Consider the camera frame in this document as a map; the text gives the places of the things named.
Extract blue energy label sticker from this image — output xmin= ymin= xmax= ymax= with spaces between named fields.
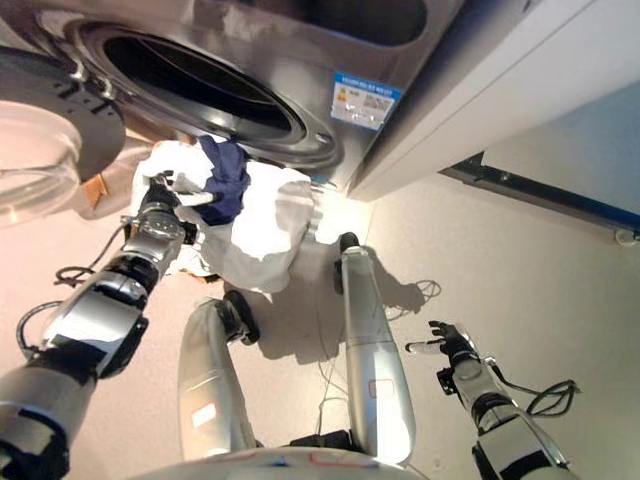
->
xmin=329 ymin=72 xmax=404 ymax=133

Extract navy blue garment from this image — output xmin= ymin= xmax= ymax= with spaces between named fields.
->
xmin=196 ymin=134 xmax=253 ymax=227

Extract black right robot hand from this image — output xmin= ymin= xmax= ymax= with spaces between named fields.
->
xmin=404 ymin=319 xmax=482 ymax=369

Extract black metal door frame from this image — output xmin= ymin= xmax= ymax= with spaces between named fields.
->
xmin=438 ymin=151 xmax=640 ymax=247

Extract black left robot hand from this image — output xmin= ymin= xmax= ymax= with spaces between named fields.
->
xmin=141 ymin=170 xmax=217 ymax=215

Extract round glass washer door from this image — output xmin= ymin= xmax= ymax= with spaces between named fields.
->
xmin=0 ymin=47 xmax=127 ymax=229

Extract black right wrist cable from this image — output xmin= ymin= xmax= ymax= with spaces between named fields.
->
xmin=492 ymin=361 xmax=582 ymax=417

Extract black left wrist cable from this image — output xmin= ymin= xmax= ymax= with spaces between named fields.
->
xmin=14 ymin=217 xmax=132 ymax=352

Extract thin white floor cable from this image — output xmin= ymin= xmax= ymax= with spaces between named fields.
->
xmin=313 ymin=278 xmax=444 ymax=442

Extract grey front-load washing machine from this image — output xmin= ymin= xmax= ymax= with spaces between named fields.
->
xmin=0 ymin=0 xmax=482 ymax=195

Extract silver right robot leg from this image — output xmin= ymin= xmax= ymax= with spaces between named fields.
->
xmin=333 ymin=232 xmax=418 ymax=464

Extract white cabinet side panel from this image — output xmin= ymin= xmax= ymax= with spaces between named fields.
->
xmin=347 ymin=0 xmax=640 ymax=204

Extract grey robot torso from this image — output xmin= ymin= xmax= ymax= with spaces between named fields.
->
xmin=128 ymin=428 xmax=417 ymax=480

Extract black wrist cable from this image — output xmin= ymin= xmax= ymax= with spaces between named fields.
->
xmin=14 ymin=217 xmax=132 ymax=352
xmin=492 ymin=361 xmax=582 ymax=417

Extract white garment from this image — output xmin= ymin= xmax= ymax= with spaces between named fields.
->
xmin=130 ymin=139 xmax=318 ymax=296

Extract silver robot leg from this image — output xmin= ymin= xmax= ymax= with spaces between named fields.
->
xmin=177 ymin=289 xmax=262 ymax=464
xmin=333 ymin=232 xmax=418 ymax=464

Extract silver left robot leg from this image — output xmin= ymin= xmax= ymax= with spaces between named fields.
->
xmin=177 ymin=289 xmax=262 ymax=464

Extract brown wicker laundry basket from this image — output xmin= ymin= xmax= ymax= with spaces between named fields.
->
xmin=77 ymin=132 xmax=226 ymax=284

